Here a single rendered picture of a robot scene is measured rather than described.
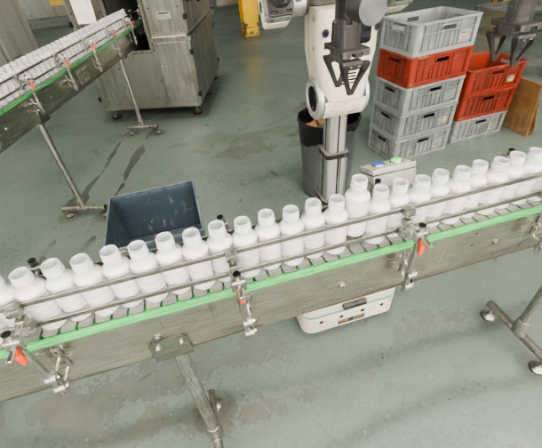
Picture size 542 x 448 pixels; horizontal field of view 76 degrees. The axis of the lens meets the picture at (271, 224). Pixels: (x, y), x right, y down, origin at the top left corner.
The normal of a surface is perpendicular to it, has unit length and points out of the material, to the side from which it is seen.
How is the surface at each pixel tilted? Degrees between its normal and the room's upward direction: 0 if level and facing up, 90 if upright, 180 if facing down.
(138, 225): 90
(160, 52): 90
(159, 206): 90
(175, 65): 90
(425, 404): 0
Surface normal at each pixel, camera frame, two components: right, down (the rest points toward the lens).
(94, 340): 0.28, 0.61
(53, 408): -0.07, -0.77
